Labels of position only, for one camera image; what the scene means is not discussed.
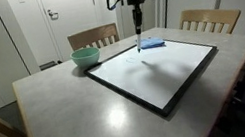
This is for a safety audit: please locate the silver lever door handle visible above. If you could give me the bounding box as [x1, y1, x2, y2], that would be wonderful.
[46, 7, 61, 21]

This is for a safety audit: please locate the mint green bowl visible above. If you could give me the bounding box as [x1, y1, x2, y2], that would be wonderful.
[69, 44, 104, 71]

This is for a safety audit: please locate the black framed whiteboard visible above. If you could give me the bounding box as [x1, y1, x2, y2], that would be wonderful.
[79, 30, 229, 130]

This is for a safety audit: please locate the white marker with green cap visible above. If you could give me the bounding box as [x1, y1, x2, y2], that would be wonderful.
[132, 24, 146, 54]

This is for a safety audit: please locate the folded blue cloth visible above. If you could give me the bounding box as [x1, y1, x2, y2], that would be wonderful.
[138, 34, 167, 51]

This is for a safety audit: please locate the white door with lever handle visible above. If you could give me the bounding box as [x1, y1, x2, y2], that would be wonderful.
[36, 0, 108, 65]

